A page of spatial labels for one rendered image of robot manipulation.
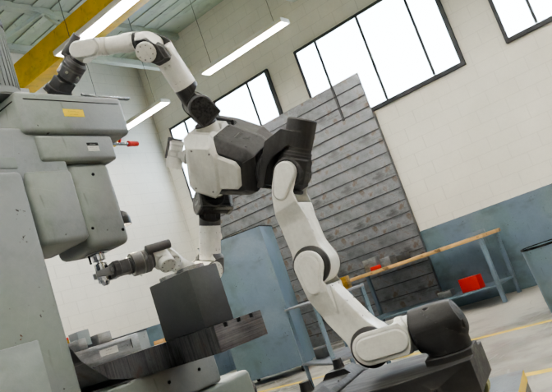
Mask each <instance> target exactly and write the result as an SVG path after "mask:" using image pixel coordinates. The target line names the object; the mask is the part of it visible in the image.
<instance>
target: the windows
mask: <svg viewBox="0 0 552 392"><path fill-rule="evenodd" d="M488 2H489V4H490V7H491V9H492V12H493V13H494V17H495V19H496V20H497V23H498V25H499V28H500V30H501V32H502V35H503V37H504V40H505V42H506V44H509V43H511V42H513V41H514V40H516V39H519V38H521V37H523V36H524V35H527V34H529V33H531V32H532V31H534V30H537V29H539V28H541V27H542V26H544V25H547V24H549V23H550V22H552V0H488ZM293 54H294V57H295V59H296V61H297V65H298V67H299V70H300V73H301V76H302V79H303V81H304V84H305V86H306V90H307V93H308V95H309V97H310V98H312V97H313V96H315V95H317V94H319V93H320V92H322V91H324V90H327V89H328V88H329V87H330V89H331V91H332V93H333V96H334V97H335V96H336V94H335V92H334V88H333V85H336V84H337V83H339V82H340V81H343V80H344V79H346V78H348V77H349V76H351V75H353V74H355V73H357V72H358V75H359V77H360V79H361V83H362V85H363V88H364V91H365V92H366V96H367V99H368V101H369V103H370V107H371V108H372V111H375V110H377V109H379V108H382V107H384V106H385V105H387V104H390V103H392V102H393V101H395V100H397V99H400V98H402V97H403V96H405V95H408V94H410V93H411V92H413V91H415V90H418V89H420V88H421V87H423V86H425V85H428V84H430V83H431V82H433V81H436V80H438V79H439V78H441V77H443V76H446V75H448V74H449V73H451V72H453V71H456V70H457V69H459V68H460V67H463V66H465V65H467V64H466V61H465V59H464V57H463V55H462V51H461V49H460V47H459V45H458V42H457V40H456V37H455V35H454V32H453V29H452V27H451V25H450V23H449V19H448V17H447V15H446V13H445V11H444V8H443V5H442V3H441V1H440V0H377V1H375V2H373V3H371V4H370V5H369V6H367V7H365V8H363V9H362V10H360V11H359V12H357V13H356V14H354V15H352V16H350V17H348V18H347V19H346V20H345V21H342V22H341V23H339V24H337V25H336V26H335V27H333V28H331V29H330V30H328V31H326V32H324V33H323V34H322V35H320V36H318V37H317V38H315V39H313V40H312V41H310V42H309V43H307V44H305V45H303V46H302V47H300V48H299V49H297V50H296V51H294V52H293ZM334 100H335V102H336V105H337V107H338V108H339V107H340V106H339V103H338V100H337V97H335V98H334ZM213 102H214V103H215V104H216V105H217V106H218V108H219V109H220V110H221V112H220V113H219V114H218V115H222V116H228V117H233V118H240V119H243V120H246V121H248V122H253V123H255V124H258V125H261V126H262V125H263V124H265V123H267V122H268V121H270V120H272V119H274V118H276V117H277V116H279V115H281V114H283V110H282V107H281V105H280V103H279V100H278V96H277V93H276V91H275V88H274V84H273V82H272V80H271V77H270V74H269V70H268V69H264V70H263V71H261V72H260V73H258V74H257V75H255V76H253V77H252V78H250V79H249V80H247V81H245V82H243V83H242V84H240V85H239V86H237V87H236V88H234V89H232V90H230V91H228V92H227V93H226V94H225V95H222V96H221V97H219V98H217V99H216V100H215V101H213ZM196 124H197V123H195V122H194V121H193V120H192V119H191V118H190V117H187V118H185V119H183V120H182V121H180V122H179V123H177V124H176V125H174V126H172V127H170V128H169V131H170V134H171V137H172V138H177V139H183V138H184V137H185V136H186V135H187V133H189V132H190V131H192V130H193V129H194V128H195V125H196Z"/></svg>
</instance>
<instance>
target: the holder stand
mask: <svg viewBox="0 0 552 392"><path fill-rule="evenodd" d="M159 282H160V283H158V284H155V285H153V286H151V287H149V289H150V292H151V295H152V298H153V300H154V305H155V308H156V311H157V314H158V317H159V322H160V325H161V327H162V331H163V335H164V338H165V341H166V342H168V341H171V340H173V339H177V338H180V337H182V336H185V335H188V334H192V333H195V332H197V331H200V330H204V329H207V328H209V327H212V326H214V325H218V324H221V323H223V322H226V321H230V320H232V319H233V316H232V311H231V308H230V306H229V303H228V299H227V296H226V293H225V291H224V288H223V283H222V280H221V278H220V275H219V271H218V268H217V266H216V263H213V264H209V265H204V263H198V264H194V265H190V266H187V267H185V268H182V269H180V270H178V271H177V273H174V274H170V275H167V276H164V277H162V278H161V279H159Z"/></svg>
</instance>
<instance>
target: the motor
mask: <svg viewBox="0 0 552 392"><path fill-rule="evenodd" d="M14 92H21V88H20V86H19V82H18V80H17V76H16V71H15V68H14V65H13V62H12V56H11V54H10V50H9V48H8V44H7V39H6V36H5V33H4V29H3V27H2V21H1V19H0V103H1V102H2V101H4V100H5V99H6V98H7V97H9V96H10V95H11V94H12V93H14Z"/></svg>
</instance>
